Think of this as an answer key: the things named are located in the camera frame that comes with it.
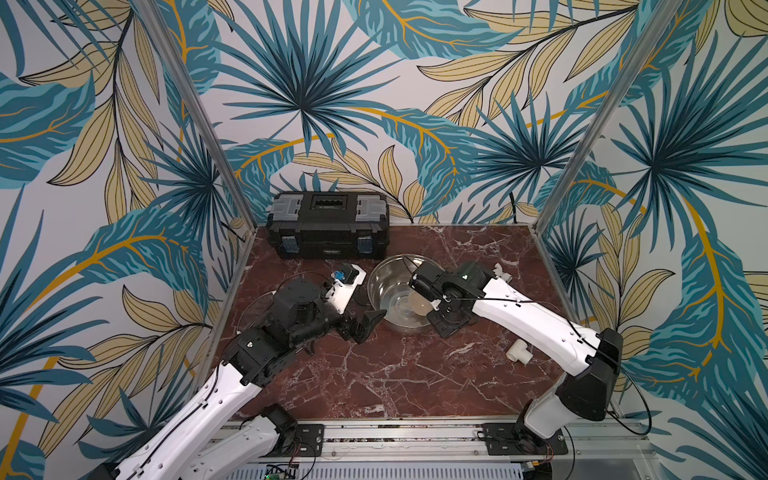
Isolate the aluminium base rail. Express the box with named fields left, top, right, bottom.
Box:
left=140, top=418, right=661, bottom=480

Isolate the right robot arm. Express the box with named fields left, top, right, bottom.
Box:
left=409, top=262, right=623, bottom=440

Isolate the beige plastic ladle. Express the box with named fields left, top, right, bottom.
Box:
left=407, top=285, right=441, bottom=317

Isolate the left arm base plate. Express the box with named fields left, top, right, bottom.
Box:
left=281, top=423, right=325, bottom=458

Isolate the white faucet pipe fitting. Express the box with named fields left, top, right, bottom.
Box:
left=493, top=263, right=512, bottom=283

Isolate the glass pot lid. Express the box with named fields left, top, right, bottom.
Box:
left=235, top=290, right=276, bottom=335

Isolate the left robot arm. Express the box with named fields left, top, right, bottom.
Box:
left=89, top=265, right=385, bottom=479

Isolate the black plastic toolbox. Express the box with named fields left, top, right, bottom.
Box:
left=266, top=191, right=390, bottom=260

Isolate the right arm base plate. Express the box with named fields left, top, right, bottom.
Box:
left=476, top=423, right=569, bottom=459

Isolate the white PVC tee fitting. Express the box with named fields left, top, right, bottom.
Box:
left=506, top=339, right=533, bottom=365

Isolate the stainless steel pot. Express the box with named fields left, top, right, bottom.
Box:
left=352, top=254, right=442, bottom=335

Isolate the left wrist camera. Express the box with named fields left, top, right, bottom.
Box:
left=325, top=263, right=366, bottom=314

